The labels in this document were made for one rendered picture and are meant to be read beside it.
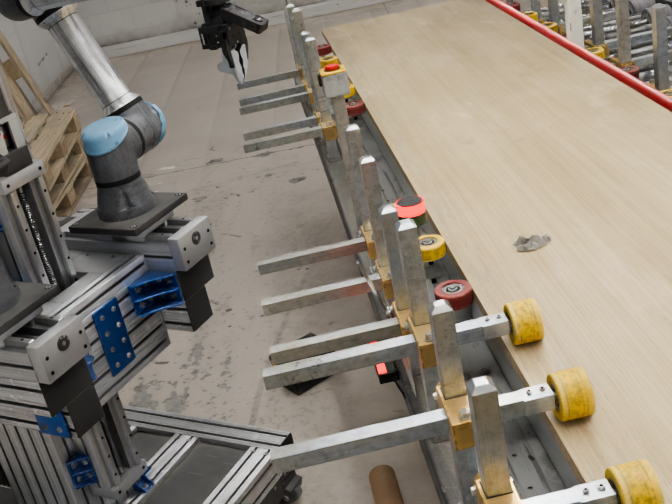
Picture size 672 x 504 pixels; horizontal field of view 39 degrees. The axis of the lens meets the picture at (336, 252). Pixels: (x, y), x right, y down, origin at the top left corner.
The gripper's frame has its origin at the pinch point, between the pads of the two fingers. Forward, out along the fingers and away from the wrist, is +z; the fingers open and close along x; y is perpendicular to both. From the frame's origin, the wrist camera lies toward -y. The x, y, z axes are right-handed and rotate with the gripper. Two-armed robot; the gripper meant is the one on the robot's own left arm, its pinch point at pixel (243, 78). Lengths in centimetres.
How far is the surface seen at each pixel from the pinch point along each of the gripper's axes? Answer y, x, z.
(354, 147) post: -18.9, -13.6, 23.6
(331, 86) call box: -4.4, -33.0, 13.3
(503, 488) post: -91, 89, 34
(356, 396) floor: 20, -50, 132
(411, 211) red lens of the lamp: -52, 26, 22
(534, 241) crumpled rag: -69, 2, 40
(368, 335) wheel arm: -42, 36, 47
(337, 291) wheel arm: -25, 17, 48
